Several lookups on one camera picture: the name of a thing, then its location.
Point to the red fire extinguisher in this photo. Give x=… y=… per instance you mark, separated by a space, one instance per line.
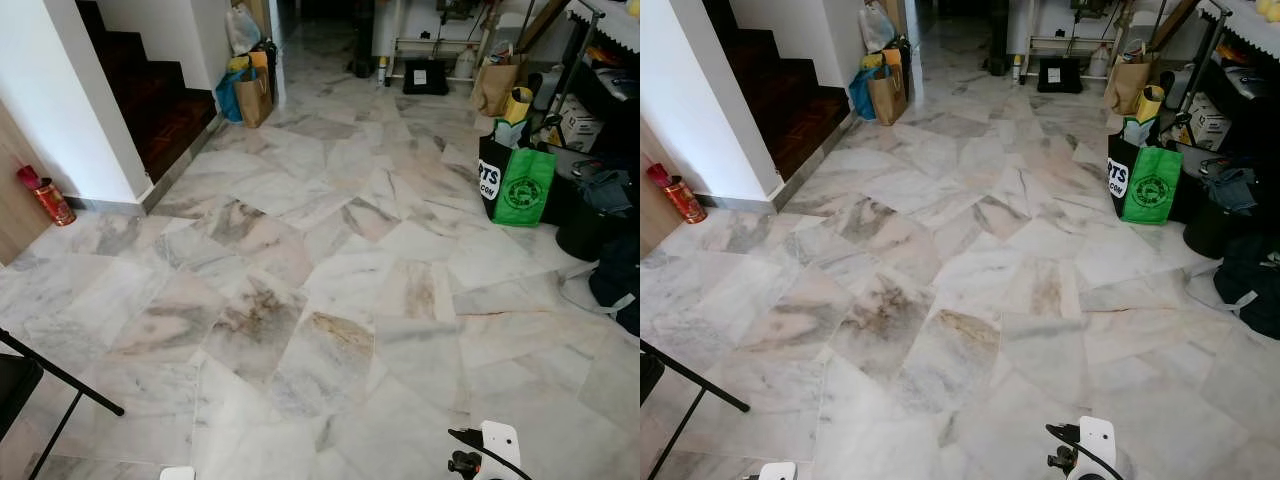
x=52 y=203
x=684 y=200

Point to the dark blue backpack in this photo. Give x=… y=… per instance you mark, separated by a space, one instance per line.
x=1250 y=290
x=618 y=285

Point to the white metal rack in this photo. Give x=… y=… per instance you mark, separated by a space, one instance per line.
x=430 y=42
x=1065 y=40

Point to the blue denim garment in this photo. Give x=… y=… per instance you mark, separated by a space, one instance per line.
x=1232 y=188
x=606 y=190

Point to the white plastic bottle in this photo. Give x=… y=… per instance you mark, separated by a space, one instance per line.
x=1098 y=62
x=465 y=64

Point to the black round stool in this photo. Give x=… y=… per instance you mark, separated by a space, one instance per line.
x=1215 y=234
x=585 y=237

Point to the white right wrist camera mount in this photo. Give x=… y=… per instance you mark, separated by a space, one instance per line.
x=500 y=445
x=1097 y=442

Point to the table with white cloth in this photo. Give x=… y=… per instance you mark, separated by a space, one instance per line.
x=612 y=22
x=1245 y=25

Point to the black box with white label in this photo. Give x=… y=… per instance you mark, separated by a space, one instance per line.
x=425 y=77
x=1059 y=75

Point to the large brown paper bag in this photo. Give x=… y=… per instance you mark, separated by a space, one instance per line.
x=1127 y=85
x=494 y=88

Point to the white cardboard box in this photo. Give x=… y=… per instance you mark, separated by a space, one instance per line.
x=578 y=128
x=1207 y=125

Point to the dark wooden staircase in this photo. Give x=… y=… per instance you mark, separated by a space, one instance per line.
x=150 y=100
x=790 y=100

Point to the small brown paper bag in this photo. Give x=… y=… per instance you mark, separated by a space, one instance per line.
x=887 y=97
x=253 y=100

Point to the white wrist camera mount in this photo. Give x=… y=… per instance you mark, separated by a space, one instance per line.
x=1097 y=442
x=777 y=471
x=500 y=445
x=177 y=473

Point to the black bag with white print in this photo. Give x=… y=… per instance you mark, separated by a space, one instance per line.
x=491 y=178
x=1118 y=176

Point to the yellow rolled paper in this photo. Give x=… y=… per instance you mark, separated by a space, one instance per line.
x=1150 y=102
x=519 y=103

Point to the green shopping bag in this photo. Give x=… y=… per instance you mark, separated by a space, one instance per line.
x=1150 y=185
x=524 y=187

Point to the white plastic bag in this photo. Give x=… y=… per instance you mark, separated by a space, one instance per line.
x=876 y=28
x=242 y=28

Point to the blue shopping bag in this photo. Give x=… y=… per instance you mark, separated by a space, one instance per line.
x=862 y=95
x=229 y=97

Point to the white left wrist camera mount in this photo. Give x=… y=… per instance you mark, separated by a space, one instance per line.
x=177 y=473
x=777 y=471

